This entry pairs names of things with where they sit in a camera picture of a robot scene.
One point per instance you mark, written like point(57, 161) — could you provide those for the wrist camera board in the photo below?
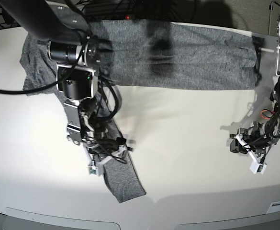
point(96, 168)
point(256, 167)

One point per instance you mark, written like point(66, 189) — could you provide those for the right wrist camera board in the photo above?
point(96, 168)

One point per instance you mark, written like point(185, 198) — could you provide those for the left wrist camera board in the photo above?
point(256, 167)

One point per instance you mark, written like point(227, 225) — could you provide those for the black power strip red light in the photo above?
point(95, 18)

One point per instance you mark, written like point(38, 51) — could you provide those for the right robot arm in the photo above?
point(91, 101)

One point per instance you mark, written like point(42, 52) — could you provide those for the grey long-sleeve T-shirt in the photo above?
point(154, 54)

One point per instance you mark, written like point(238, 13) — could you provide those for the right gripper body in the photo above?
point(99, 146)

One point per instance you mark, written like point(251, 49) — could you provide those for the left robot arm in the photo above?
point(274, 114)

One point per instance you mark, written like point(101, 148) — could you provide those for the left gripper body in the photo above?
point(257, 140)

